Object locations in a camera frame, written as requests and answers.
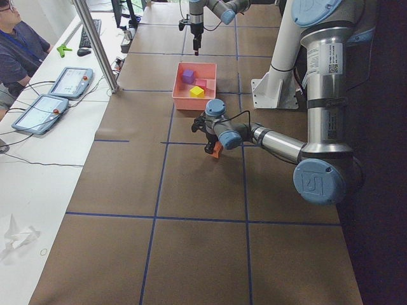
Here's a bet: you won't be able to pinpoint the purple foam block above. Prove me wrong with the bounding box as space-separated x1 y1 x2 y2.
181 69 195 85

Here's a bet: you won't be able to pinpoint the near teach pendant tablet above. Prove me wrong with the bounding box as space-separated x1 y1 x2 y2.
11 94 69 135

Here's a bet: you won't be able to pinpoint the yellow foam block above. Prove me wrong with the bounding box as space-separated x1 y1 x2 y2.
189 86 205 98

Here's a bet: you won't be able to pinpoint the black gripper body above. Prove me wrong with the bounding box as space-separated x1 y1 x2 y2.
190 24 204 39
205 131 218 146

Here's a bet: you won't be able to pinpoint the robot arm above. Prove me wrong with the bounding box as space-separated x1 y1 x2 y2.
179 0 251 56
192 1 378 205

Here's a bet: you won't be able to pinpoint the crumpled white paper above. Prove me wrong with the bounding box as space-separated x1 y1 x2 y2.
1 214 41 262

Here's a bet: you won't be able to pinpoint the black pendant cables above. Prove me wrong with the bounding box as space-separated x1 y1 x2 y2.
0 74 112 168

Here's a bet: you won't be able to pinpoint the far teach pendant tablet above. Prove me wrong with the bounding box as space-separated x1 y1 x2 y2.
48 67 93 99

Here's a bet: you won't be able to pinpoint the pink plastic bin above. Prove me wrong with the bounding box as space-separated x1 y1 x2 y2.
172 62 217 111

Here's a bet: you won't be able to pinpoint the black keyboard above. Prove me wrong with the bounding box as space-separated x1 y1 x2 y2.
79 18 102 49

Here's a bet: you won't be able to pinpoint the green plastic tool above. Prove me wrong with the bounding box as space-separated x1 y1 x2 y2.
57 44 72 58

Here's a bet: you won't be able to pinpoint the red foam block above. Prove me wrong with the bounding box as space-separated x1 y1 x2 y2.
195 79 207 91

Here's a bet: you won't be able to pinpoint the brown paper table cover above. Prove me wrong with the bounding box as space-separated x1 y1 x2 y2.
30 3 362 304

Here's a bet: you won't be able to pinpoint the black computer mouse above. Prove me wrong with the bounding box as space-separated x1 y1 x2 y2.
77 48 92 57

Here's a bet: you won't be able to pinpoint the aluminium frame post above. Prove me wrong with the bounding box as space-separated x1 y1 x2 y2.
72 0 119 93

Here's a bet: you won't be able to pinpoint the orange foam block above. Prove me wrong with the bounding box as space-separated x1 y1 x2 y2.
211 141 223 159

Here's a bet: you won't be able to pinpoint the seated person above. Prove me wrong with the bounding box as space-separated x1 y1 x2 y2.
0 0 55 121

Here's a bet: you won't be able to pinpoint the teach pendant tablet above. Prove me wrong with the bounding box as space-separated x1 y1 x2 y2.
48 67 93 99
11 94 69 135

